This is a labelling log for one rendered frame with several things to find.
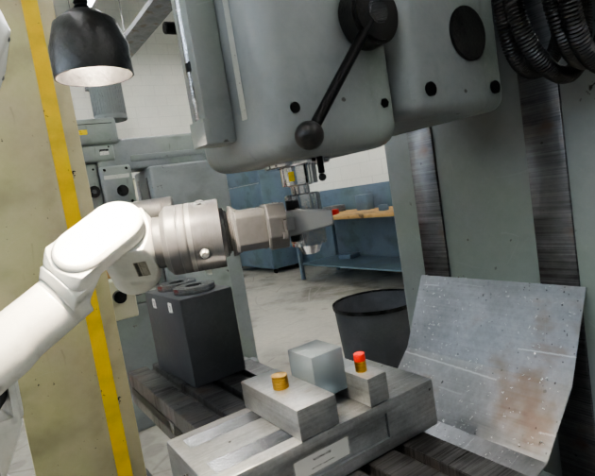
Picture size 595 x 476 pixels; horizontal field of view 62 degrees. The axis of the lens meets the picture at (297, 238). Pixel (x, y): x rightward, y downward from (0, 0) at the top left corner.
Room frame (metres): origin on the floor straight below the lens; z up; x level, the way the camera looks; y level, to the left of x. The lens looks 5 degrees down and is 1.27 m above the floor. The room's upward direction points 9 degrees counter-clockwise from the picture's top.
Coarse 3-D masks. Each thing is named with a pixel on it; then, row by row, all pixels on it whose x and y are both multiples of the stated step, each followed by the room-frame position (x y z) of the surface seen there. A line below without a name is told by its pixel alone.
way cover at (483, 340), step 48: (432, 288) 0.95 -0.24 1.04; (480, 288) 0.86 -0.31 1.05; (528, 288) 0.79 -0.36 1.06; (576, 288) 0.72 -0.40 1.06; (432, 336) 0.91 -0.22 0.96; (480, 336) 0.82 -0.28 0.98; (528, 336) 0.76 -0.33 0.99; (576, 336) 0.70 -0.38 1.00; (480, 384) 0.78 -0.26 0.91; (528, 384) 0.72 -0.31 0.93; (432, 432) 0.77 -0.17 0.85; (480, 432) 0.73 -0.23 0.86; (528, 432) 0.68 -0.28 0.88
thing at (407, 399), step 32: (352, 384) 0.65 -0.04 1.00; (384, 384) 0.64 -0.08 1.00; (416, 384) 0.68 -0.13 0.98; (256, 416) 0.65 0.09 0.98; (352, 416) 0.61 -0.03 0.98; (384, 416) 0.64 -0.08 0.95; (416, 416) 0.67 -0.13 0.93; (192, 448) 0.59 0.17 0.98; (224, 448) 0.58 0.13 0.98; (256, 448) 0.57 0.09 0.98; (288, 448) 0.56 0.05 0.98; (320, 448) 0.58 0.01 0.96; (352, 448) 0.61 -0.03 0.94; (384, 448) 0.63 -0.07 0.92
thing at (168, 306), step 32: (160, 288) 1.12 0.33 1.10; (192, 288) 1.02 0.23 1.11; (224, 288) 1.04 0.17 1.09; (160, 320) 1.10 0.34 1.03; (192, 320) 0.99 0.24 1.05; (224, 320) 1.03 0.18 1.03; (160, 352) 1.14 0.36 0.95; (192, 352) 0.99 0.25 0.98; (224, 352) 1.03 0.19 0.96; (192, 384) 0.99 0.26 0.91
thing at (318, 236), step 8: (312, 200) 0.63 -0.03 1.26; (320, 200) 0.64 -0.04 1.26; (288, 208) 0.64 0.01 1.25; (296, 208) 0.63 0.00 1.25; (304, 208) 0.63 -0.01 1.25; (312, 208) 0.63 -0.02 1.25; (320, 208) 0.64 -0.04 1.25; (312, 232) 0.63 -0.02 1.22; (320, 232) 0.63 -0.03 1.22; (296, 240) 0.63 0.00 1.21; (304, 240) 0.63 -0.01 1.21; (312, 240) 0.63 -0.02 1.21; (320, 240) 0.63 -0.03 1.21
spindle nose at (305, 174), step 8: (288, 168) 0.63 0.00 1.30; (296, 168) 0.63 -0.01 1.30; (304, 168) 0.63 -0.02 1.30; (312, 168) 0.63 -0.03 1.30; (280, 176) 0.64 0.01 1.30; (296, 176) 0.63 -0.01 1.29; (304, 176) 0.63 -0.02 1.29; (312, 176) 0.63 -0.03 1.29; (288, 184) 0.63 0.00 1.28; (296, 184) 0.63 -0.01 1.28
